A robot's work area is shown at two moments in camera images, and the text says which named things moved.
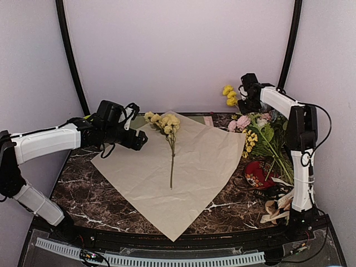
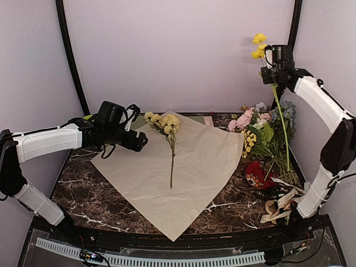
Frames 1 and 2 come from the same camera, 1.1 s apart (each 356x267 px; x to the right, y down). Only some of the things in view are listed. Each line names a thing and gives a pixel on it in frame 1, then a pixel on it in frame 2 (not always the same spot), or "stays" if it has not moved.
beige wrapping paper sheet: [172, 179] stays
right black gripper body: [251, 105] → [273, 77]
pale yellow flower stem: [170, 123] stays
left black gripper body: [112, 136] stays
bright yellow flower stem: [232, 97] → [257, 52]
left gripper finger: [141, 139] stays
